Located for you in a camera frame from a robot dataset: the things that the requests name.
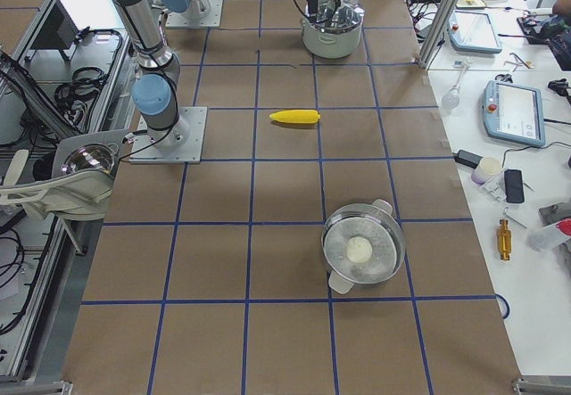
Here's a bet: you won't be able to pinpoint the near blue teach pendant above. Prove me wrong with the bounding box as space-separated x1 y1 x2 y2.
482 80 546 148

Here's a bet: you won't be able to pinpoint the blue teach pendant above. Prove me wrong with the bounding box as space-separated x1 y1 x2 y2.
482 80 546 148
448 11 502 53

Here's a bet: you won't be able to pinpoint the aluminium frame post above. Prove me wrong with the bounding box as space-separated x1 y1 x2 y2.
417 0 458 69

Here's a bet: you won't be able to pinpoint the white steamed bun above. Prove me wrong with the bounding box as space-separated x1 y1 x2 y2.
345 236 373 264

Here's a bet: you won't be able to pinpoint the black smartphone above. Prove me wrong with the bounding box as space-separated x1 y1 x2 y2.
504 169 525 204

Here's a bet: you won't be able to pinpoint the steel steamer pot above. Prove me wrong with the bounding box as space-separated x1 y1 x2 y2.
321 199 406 294

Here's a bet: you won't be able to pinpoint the steel bowl on chair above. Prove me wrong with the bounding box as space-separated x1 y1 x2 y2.
60 143 115 175

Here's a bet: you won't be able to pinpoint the yellow toy corn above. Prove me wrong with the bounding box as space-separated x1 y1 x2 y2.
269 109 320 125

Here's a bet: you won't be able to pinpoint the pale green cooking pot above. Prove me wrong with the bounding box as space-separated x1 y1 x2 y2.
302 25 362 59

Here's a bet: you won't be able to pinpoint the black power adapter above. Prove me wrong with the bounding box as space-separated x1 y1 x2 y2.
453 150 483 169

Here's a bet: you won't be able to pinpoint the far blue teach pendant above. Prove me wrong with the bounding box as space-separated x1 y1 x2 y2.
448 11 502 53

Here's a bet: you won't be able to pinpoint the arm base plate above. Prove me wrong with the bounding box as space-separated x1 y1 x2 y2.
166 0 224 29
128 106 208 164

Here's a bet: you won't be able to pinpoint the gold brass fitting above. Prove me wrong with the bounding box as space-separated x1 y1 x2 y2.
496 218 512 261

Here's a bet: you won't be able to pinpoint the white paper cup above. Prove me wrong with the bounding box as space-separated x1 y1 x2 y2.
471 157 502 185

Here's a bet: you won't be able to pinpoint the glass pot lid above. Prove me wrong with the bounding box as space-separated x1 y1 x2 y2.
302 0 365 35

